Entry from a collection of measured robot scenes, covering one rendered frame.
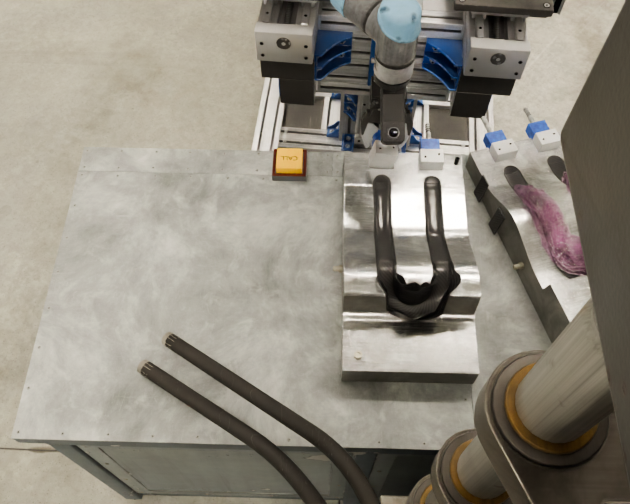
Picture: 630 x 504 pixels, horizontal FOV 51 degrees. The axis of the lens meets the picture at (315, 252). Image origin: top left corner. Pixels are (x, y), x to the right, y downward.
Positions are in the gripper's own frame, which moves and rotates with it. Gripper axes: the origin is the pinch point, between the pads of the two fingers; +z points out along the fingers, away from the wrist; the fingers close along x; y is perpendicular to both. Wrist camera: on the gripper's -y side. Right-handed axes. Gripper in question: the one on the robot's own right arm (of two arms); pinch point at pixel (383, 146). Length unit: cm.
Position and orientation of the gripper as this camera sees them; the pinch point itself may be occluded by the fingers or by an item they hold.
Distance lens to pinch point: 145.9
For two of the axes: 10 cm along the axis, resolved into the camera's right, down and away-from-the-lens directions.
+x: -10.0, -0.2, 0.1
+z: 0.0, 4.9, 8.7
